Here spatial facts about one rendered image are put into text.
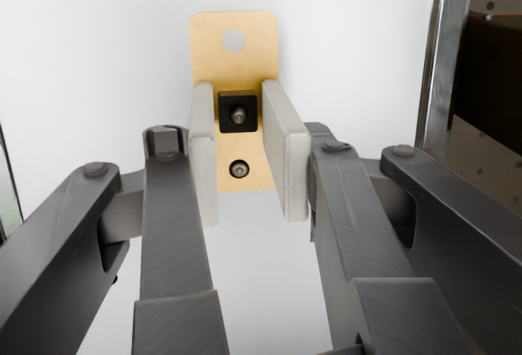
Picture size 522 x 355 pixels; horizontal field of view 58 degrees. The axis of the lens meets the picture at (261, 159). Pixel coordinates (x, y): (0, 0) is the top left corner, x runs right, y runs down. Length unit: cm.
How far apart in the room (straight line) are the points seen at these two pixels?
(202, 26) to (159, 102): 4
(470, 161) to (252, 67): 46
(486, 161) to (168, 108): 50
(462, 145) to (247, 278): 42
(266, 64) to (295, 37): 2
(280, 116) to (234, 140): 7
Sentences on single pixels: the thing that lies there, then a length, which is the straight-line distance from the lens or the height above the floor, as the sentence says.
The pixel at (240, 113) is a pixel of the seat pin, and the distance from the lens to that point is 20.
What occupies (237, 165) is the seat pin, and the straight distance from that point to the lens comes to 22.
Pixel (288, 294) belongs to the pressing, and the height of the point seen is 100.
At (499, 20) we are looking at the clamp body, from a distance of 30.
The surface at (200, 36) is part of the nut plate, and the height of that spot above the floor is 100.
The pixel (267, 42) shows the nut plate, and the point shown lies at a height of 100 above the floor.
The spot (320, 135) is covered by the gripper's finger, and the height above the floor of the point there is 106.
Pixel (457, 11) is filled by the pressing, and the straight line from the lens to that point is 23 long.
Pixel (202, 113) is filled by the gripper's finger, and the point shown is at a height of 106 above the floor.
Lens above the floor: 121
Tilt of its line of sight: 66 degrees down
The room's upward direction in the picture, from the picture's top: 165 degrees clockwise
